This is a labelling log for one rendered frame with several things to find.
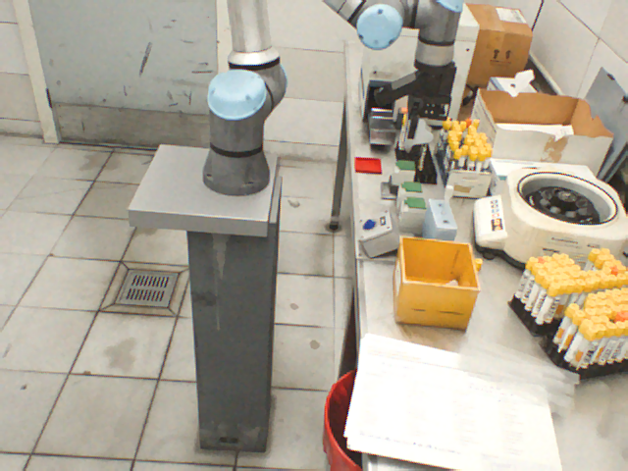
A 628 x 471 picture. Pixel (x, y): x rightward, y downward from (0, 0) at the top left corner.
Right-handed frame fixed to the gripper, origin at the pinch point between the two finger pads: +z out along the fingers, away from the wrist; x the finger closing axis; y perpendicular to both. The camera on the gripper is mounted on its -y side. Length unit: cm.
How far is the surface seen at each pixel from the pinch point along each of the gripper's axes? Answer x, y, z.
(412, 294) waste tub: -44.0, -1.4, 5.7
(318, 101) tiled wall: 169, -21, 65
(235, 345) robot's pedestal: -16, -37, 53
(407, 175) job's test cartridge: -1.9, 1.4, 6.2
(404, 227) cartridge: -15.4, 0.5, 11.5
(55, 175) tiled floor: 129, -150, 99
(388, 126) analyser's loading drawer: 26.7, -1.3, 7.9
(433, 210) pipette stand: -21.1, 4.4, 2.8
